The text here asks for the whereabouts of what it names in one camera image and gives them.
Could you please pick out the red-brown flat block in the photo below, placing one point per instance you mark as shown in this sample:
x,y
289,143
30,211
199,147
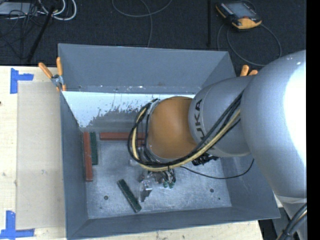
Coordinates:
x,y
117,136
88,159

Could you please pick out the grey metal bin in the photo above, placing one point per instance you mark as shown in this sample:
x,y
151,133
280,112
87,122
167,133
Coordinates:
x,y
190,194

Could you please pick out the pale flat board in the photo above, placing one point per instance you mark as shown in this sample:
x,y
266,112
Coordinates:
x,y
40,154

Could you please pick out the dark green flat block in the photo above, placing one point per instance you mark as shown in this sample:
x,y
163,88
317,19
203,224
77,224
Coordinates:
x,y
129,196
94,149

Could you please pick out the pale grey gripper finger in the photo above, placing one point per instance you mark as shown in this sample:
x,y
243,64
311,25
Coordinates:
x,y
146,191

